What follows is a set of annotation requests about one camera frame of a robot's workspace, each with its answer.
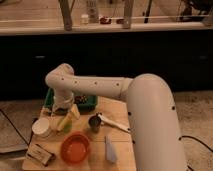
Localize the orange plastic bowl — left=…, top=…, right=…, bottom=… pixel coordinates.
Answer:
left=60, top=132, right=90, bottom=165

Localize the black cable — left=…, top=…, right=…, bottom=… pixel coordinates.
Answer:
left=179, top=134, right=213, bottom=154
left=0, top=108, right=38, bottom=147

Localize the white round container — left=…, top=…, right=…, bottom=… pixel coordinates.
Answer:
left=32, top=117, right=51, bottom=137

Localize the small white jar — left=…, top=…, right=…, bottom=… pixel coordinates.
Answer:
left=81, top=14, right=89, bottom=25

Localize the light blue bottle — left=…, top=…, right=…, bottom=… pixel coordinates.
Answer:
left=105, top=136, right=117, bottom=163

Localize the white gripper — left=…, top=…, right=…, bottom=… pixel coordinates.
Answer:
left=52, top=97, right=74, bottom=115

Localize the black cable left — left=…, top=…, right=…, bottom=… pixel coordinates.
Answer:
left=0, top=108, right=38, bottom=147

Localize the black cable right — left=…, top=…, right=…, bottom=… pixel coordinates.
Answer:
left=179, top=134, right=213, bottom=154

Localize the green plastic tray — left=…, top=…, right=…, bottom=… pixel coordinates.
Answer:
left=44, top=88, right=97, bottom=110

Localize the yellow banana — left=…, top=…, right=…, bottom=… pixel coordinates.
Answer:
left=57, top=104, right=80, bottom=131

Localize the red object on shelf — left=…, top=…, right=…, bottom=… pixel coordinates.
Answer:
left=100, top=17, right=112, bottom=25

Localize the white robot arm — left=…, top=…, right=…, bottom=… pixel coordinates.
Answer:
left=45, top=63, right=187, bottom=171

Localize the dark metal cup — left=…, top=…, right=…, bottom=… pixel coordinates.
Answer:
left=88, top=115, right=101, bottom=133

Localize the white handled tool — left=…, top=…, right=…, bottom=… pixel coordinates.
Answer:
left=97, top=113, right=130, bottom=133

